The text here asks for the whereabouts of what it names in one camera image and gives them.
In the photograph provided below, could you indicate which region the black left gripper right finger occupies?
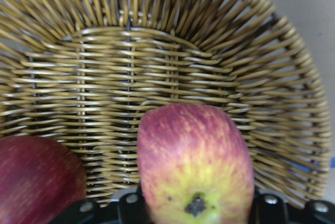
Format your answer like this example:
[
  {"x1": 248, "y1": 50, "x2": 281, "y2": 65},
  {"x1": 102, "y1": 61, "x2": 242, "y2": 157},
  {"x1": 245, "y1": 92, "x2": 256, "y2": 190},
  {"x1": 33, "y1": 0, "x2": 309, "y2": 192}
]
[{"x1": 248, "y1": 189, "x2": 334, "y2": 224}]

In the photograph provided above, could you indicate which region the red yellow apple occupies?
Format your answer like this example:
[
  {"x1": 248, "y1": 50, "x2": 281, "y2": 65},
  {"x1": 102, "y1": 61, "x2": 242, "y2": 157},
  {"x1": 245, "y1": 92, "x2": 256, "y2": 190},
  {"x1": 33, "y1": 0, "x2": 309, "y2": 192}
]
[{"x1": 137, "y1": 104, "x2": 254, "y2": 223}]

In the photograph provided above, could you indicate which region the dark red apple in basket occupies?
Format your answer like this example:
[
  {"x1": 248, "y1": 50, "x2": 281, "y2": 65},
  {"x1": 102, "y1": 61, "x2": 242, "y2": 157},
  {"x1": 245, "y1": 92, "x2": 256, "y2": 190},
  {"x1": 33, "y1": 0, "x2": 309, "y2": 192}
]
[{"x1": 1, "y1": 136, "x2": 87, "y2": 223}]

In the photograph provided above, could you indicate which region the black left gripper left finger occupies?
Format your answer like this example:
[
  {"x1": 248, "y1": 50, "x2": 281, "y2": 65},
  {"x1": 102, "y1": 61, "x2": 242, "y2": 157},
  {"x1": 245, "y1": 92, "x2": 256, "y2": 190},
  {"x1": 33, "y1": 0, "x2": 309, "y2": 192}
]
[{"x1": 50, "y1": 185, "x2": 151, "y2": 224}]

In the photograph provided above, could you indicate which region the woven wicker basket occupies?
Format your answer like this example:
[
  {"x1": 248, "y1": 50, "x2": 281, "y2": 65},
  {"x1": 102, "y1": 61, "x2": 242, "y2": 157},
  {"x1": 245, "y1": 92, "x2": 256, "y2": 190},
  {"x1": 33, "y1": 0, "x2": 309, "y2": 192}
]
[{"x1": 1, "y1": 0, "x2": 332, "y2": 206}]

